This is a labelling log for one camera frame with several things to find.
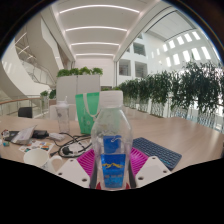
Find clear blue-labelled water bottle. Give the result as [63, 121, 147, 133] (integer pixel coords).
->
[90, 89, 134, 191]

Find green plants atop cabinet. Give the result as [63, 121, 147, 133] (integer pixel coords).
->
[56, 66, 104, 78]

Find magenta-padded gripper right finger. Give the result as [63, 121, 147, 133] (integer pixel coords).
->
[128, 147, 173, 190]

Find black cable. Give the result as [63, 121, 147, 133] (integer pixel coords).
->
[49, 132, 94, 159]

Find clear plastic tumbler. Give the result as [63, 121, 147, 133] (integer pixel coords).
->
[54, 96, 72, 134]

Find colourful sticker sheet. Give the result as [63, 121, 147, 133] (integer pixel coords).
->
[18, 139, 54, 154]

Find white cabinet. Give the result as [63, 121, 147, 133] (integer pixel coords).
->
[55, 73, 102, 105]

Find glass railing with wooden handrail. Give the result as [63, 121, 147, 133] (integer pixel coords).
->
[0, 96, 44, 117]

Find black pouch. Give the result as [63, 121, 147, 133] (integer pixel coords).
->
[4, 129, 50, 141]

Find open magazine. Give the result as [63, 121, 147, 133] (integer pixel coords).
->
[11, 124, 38, 146]

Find black chair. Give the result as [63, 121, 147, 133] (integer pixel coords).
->
[17, 106, 34, 119]

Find white charger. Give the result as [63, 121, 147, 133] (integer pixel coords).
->
[48, 132, 67, 142]

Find potted plants in brown planter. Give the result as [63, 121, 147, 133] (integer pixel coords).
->
[39, 88, 57, 107]

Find green tote bag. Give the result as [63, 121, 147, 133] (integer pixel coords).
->
[74, 91, 101, 136]

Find ceiling light strips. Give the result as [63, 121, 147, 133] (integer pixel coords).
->
[59, 3, 141, 58]

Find white mug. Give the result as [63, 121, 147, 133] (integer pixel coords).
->
[23, 147, 64, 175]

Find row of green hedge plants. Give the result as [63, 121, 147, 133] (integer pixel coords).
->
[101, 61, 224, 129]

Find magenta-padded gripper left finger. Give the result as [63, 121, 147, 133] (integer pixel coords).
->
[55, 148, 98, 190]

